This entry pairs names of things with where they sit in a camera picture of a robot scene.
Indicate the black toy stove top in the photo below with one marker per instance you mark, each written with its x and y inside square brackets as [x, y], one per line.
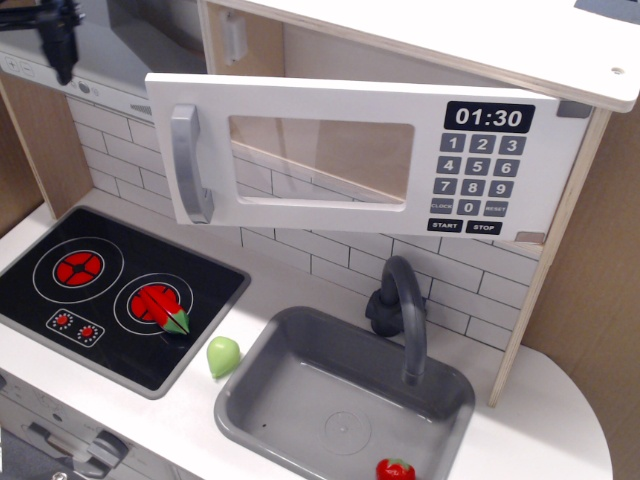
[75, 291]

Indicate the light green toy pear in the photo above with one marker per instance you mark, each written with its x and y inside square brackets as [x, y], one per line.
[223, 356]

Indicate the red toy strawberry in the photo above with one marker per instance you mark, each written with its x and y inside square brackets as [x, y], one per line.
[394, 469]

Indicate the grey range hood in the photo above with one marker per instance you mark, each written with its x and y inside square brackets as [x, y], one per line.
[117, 48]

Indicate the grey oven door handle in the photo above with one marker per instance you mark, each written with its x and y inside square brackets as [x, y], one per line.
[94, 460]

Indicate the dark grey toy faucet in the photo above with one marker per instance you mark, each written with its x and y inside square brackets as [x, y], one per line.
[397, 307]

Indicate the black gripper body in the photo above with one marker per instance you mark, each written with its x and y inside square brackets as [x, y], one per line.
[55, 13]

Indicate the white toy microwave door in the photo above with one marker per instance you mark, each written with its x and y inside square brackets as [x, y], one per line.
[357, 156]

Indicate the red green toy pepper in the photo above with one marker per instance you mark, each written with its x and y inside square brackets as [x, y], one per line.
[161, 307]

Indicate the grey plastic sink basin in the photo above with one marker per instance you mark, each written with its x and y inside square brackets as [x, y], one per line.
[326, 400]

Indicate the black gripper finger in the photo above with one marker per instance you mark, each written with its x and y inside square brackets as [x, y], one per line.
[59, 45]

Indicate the wooden microwave cabinet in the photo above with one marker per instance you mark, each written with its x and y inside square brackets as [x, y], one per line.
[586, 51]

